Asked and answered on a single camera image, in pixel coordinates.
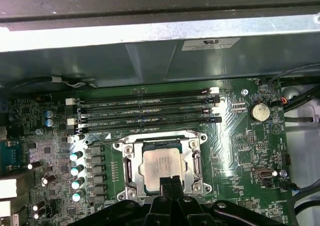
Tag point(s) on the round coin battery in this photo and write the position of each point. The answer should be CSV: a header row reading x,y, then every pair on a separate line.
x,y
260,110

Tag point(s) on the silver rear port block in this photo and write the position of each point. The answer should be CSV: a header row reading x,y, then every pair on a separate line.
x,y
8,213
15,187

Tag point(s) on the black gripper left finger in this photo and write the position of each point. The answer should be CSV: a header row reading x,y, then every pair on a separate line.
x,y
166,188

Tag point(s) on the blue serial port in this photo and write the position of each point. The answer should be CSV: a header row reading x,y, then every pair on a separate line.
x,y
10,155

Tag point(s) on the cylindrical capacitor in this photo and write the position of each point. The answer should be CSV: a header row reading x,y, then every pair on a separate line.
x,y
283,173
50,114
37,216
75,157
50,122
75,171
76,197
32,166
75,185
78,137
45,181
36,207

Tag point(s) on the white case label sticker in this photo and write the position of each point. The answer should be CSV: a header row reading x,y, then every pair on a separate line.
x,y
210,44

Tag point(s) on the black PC case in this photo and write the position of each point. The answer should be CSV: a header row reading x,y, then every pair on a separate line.
x,y
150,8

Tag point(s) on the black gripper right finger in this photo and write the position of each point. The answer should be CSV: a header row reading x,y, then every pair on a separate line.
x,y
178,188

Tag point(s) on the internal USB port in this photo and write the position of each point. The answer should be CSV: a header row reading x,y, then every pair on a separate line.
x,y
262,173

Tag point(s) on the CPU socket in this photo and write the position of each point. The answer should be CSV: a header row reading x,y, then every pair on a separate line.
x,y
117,145

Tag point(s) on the green motherboard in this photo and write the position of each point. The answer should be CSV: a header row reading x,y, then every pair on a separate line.
x,y
225,148

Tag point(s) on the silver CPU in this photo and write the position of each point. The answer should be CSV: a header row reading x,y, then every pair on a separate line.
x,y
160,161

